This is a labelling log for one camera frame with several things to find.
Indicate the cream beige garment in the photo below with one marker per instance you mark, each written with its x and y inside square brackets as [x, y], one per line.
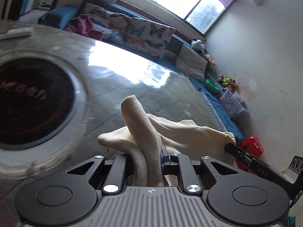
[144, 134]

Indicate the butterfly pillow left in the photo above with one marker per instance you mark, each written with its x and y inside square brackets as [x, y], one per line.
[112, 24]

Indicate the blue sectional sofa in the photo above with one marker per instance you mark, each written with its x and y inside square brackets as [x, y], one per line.
[60, 16]

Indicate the grey cushion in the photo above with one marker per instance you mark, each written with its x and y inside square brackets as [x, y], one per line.
[191, 63]

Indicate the white black plush toy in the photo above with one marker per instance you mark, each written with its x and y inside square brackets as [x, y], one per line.
[197, 45]

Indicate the grey remote control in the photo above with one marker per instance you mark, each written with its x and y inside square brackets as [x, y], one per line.
[16, 33]

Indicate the clear plastic storage box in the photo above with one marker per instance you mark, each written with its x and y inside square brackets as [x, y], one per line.
[232, 105]

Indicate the round black induction cooktop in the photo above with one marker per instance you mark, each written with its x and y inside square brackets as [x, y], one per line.
[44, 110]

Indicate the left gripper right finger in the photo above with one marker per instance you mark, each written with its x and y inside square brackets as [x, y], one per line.
[196, 176]

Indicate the butterfly pillow right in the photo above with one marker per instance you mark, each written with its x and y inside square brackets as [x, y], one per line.
[148, 37]

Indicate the pink magenta cloth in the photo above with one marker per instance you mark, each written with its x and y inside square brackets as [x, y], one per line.
[82, 25]

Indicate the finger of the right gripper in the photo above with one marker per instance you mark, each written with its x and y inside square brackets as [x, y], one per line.
[238, 153]

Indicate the butterfly pillow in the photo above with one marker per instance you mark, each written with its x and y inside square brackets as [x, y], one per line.
[148, 37]
[112, 24]

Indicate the green plastic bowl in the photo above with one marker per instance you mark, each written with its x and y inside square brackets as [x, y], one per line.
[211, 86]

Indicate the colourful plush toys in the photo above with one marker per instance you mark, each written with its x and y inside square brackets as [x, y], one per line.
[227, 82]

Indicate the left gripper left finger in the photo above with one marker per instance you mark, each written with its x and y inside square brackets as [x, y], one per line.
[108, 177]

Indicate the red plastic stool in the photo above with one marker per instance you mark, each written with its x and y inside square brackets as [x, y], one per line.
[252, 146]

